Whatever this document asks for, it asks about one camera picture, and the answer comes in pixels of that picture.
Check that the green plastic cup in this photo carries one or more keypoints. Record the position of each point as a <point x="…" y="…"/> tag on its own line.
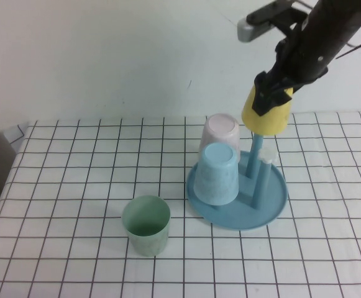
<point x="146" y="229"/>

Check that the white black-checked tablecloth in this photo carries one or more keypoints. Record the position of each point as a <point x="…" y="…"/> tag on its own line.
<point x="74" y="186"/>

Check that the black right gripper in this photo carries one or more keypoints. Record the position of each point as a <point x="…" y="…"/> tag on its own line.
<point x="304" y="59"/>

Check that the yellow plastic cup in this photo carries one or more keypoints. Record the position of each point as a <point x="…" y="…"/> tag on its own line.
<point x="273" y="121"/>

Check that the light blue plastic cup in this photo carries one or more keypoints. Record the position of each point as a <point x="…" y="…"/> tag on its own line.
<point x="216" y="183"/>

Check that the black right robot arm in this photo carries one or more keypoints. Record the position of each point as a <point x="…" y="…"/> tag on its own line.
<point x="348" y="15"/>

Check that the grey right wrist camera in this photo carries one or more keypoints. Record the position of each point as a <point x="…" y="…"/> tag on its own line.
<point x="254" y="26"/>

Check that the blue cup stand tray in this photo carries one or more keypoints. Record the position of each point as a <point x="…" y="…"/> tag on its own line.
<point x="245" y="214"/>

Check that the pink plastic cup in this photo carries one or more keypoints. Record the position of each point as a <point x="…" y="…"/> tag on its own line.
<point x="220" y="128"/>

